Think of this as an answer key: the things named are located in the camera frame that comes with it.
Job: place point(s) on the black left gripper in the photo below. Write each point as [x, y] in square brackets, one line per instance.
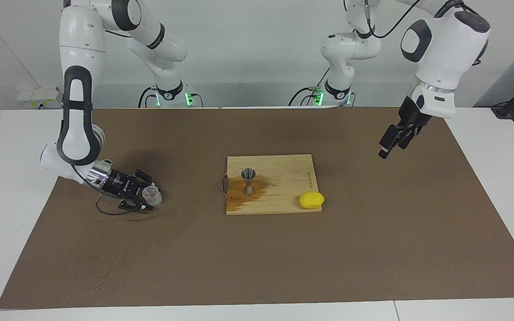
[413, 116]

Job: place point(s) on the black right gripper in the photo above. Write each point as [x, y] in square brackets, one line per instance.
[121, 185]

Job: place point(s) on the small clear glass cup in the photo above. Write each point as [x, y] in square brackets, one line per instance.
[152, 196]

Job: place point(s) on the steel double jigger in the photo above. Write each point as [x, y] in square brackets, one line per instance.
[248, 178]

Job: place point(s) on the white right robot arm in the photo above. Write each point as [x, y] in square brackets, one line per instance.
[83, 40]

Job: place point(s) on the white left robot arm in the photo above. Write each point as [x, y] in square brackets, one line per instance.
[440, 49]

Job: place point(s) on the yellow lemon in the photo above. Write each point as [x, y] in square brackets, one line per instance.
[311, 200]

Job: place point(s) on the bamboo cutting board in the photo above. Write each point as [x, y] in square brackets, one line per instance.
[283, 178]

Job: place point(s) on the white power strip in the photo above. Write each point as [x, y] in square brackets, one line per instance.
[38, 98]

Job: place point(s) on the brown table mat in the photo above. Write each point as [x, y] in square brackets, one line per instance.
[283, 258]

